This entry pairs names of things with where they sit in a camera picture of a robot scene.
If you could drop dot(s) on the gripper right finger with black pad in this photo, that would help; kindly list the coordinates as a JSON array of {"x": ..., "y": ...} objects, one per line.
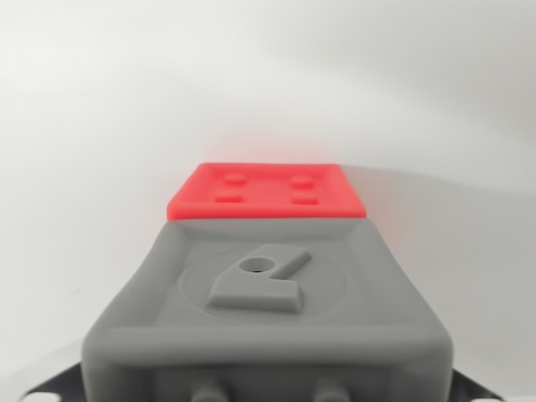
[{"x": 469, "y": 389}]

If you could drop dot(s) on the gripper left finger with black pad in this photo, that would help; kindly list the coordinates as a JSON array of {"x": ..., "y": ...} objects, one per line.
[{"x": 63, "y": 385}]

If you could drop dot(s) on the grey cube with raised studs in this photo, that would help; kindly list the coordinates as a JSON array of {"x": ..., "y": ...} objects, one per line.
[{"x": 268, "y": 326}]

